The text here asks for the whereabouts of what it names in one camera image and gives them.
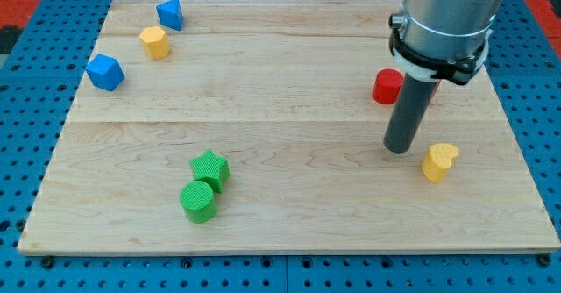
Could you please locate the yellow hexagon block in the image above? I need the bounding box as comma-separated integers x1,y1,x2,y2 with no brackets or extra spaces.
138,26,170,60

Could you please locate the green cylinder block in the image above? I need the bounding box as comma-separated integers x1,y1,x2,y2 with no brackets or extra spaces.
180,181,217,224

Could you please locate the red cylinder block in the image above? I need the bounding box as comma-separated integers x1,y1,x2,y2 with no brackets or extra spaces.
372,68,404,104

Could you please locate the green star block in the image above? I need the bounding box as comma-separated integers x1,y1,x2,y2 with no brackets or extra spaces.
189,149,231,194

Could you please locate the wooden board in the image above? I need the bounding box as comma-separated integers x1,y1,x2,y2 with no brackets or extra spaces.
18,0,560,256

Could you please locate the blue cube block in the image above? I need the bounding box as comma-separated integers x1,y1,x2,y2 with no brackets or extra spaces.
85,54,124,91

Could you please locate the black cable clamp ring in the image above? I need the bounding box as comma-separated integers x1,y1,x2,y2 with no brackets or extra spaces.
387,13,493,87

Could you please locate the yellow heart block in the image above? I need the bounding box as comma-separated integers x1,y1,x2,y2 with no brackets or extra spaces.
421,143,459,182

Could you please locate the blue triangle block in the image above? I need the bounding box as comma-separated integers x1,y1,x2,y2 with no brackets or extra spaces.
156,0,183,31

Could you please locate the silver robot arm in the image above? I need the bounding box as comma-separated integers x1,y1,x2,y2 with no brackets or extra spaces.
388,0,502,85

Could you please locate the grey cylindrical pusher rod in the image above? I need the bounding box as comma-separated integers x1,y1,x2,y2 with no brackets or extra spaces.
384,74,437,154

